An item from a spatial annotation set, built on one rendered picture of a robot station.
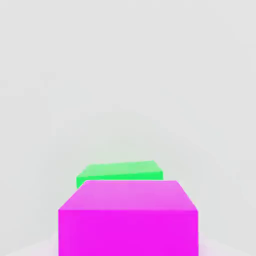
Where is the small magenta cube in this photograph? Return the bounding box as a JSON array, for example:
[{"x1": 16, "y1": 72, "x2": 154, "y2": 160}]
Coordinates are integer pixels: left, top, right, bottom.
[{"x1": 57, "y1": 179, "x2": 199, "y2": 256}]

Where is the small green cube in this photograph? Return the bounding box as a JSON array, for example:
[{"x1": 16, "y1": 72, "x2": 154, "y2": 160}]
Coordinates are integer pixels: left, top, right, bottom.
[{"x1": 76, "y1": 160, "x2": 164, "y2": 190}]

